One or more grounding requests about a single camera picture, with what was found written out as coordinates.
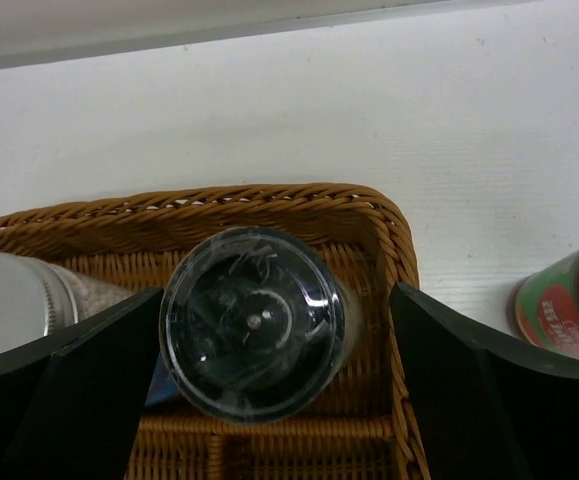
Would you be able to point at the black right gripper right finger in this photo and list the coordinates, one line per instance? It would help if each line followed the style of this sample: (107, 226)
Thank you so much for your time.
(488, 405)

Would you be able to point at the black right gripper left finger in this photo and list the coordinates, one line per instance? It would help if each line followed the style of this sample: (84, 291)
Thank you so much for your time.
(71, 402)

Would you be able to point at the sago jar blue label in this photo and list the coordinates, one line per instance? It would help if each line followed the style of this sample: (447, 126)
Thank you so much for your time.
(38, 298)

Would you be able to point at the brown sauce bottle red label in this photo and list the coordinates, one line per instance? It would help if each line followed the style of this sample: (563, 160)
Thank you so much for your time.
(544, 307)

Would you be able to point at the brown wicker divided basket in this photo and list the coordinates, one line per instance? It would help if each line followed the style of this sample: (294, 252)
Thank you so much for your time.
(362, 425)

